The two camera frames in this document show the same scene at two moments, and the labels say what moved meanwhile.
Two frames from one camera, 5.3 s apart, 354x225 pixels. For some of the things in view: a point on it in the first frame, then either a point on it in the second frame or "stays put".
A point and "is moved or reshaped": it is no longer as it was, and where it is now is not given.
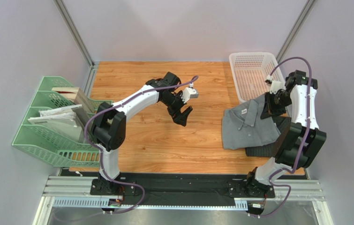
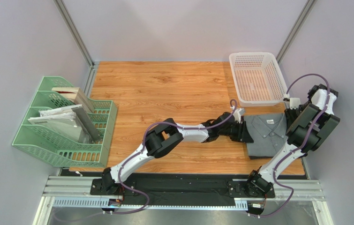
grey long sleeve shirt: x=242 y=126 is moved or reshaped
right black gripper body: x=267 y=110 to x=290 y=115
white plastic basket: x=250 y=70 stays put
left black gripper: x=181 y=118 to x=243 y=135
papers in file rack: x=69 y=121 stays put
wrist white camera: x=189 y=93 to x=238 y=112
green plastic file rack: x=49 y=146 stays put
